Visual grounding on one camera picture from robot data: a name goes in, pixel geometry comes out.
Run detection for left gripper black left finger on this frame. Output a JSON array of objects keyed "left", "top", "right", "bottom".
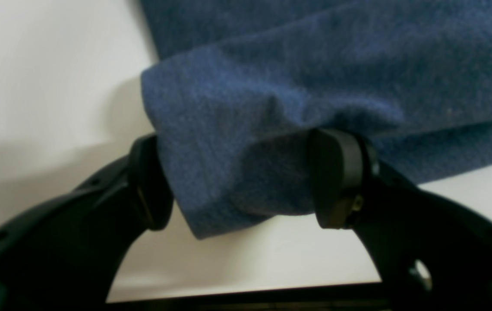
[{"left": 0, "top": 134, "right": 173, "bottom": 311}]

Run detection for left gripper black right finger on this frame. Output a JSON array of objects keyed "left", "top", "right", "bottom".
[{"left": 307, "top": 129, "right": 492, "bottom": 311}]

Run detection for dark blue T-shirt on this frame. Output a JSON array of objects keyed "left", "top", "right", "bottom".
[{"left": 140, "top": 0, "right": 492, "bottom": 239}]

